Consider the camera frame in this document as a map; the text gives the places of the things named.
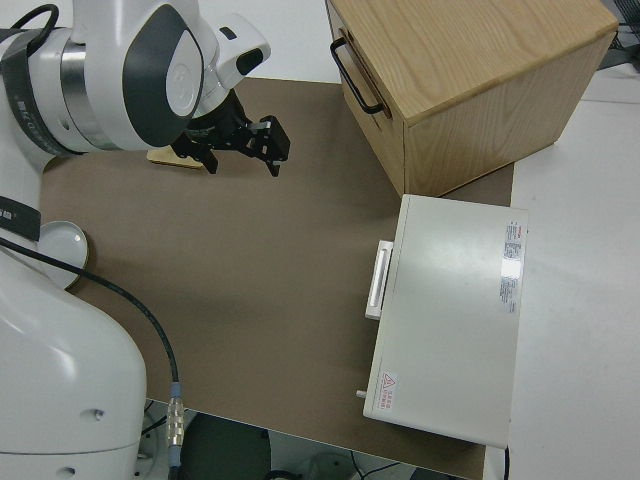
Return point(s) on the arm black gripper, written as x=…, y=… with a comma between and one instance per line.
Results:
x=220, y=127

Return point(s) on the gray plate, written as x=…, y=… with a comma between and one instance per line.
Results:
x=62, y=244

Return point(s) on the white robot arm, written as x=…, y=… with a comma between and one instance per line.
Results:
x=100, y=75

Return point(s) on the wooden mug holder stand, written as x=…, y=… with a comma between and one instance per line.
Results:
x=160, y=158

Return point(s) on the brown table mat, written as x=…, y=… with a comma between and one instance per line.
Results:
x=225, y=275

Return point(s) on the wooden drawer box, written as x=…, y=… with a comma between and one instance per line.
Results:
x=475, y=65

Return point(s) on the white toaster oven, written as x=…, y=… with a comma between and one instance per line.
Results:
x=450, y=310

